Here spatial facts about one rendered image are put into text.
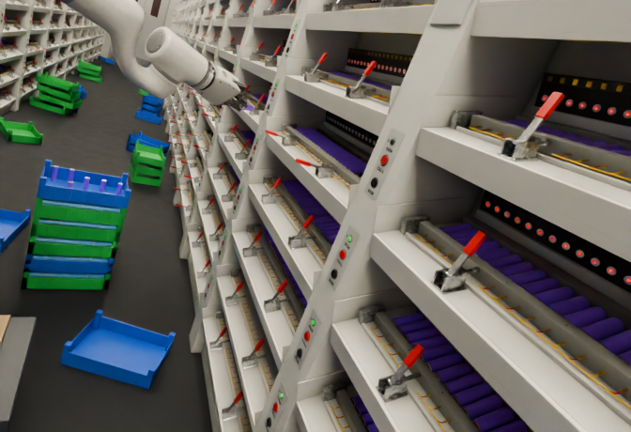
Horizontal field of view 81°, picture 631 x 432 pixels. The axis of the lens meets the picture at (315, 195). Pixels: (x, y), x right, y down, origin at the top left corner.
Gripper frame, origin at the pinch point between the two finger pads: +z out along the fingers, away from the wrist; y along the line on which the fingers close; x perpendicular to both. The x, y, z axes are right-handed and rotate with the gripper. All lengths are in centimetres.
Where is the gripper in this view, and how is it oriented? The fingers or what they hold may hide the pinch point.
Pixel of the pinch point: (238, 102)
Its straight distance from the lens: 119.0
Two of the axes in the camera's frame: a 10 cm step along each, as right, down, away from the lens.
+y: -8.7, 3.5, 3.4
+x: 2.2, 9.1, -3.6
